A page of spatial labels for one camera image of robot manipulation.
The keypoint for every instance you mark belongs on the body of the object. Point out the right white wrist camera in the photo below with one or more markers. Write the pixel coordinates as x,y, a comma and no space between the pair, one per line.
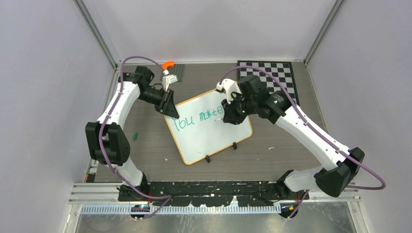
230,88

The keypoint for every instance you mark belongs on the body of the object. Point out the orange curved block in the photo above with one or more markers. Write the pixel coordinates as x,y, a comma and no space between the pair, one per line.
168,64

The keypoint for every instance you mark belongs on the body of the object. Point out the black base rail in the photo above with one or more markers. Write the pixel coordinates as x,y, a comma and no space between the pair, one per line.
212,194

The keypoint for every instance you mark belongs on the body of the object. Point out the white slotted cable duct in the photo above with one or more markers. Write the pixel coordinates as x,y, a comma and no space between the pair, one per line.
145,209

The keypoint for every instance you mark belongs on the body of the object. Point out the black white checkerboard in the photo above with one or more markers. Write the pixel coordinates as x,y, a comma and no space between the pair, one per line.
282,71

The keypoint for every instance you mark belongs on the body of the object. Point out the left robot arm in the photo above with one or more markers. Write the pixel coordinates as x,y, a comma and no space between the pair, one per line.
106,139

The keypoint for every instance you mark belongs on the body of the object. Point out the aluminium frame rail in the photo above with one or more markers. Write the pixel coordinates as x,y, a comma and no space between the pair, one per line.
108,192

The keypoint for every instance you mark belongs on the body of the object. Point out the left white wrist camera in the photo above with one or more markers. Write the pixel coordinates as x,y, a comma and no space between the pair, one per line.
168,79

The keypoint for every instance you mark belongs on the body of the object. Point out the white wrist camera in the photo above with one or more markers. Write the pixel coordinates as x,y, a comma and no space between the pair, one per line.
230,88
168,79

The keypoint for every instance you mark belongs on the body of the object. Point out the grey lego baseplate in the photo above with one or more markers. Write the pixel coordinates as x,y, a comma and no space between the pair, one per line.
177,70

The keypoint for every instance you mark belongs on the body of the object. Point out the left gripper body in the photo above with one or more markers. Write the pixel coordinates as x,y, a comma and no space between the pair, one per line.
160,106

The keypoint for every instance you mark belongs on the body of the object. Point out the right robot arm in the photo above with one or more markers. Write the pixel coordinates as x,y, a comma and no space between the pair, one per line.
338,163

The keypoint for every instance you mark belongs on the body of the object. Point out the yellow framed whiteboard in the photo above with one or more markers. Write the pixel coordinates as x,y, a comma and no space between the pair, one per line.
195,132

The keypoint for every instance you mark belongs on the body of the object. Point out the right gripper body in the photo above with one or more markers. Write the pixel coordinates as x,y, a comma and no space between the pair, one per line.
239,108

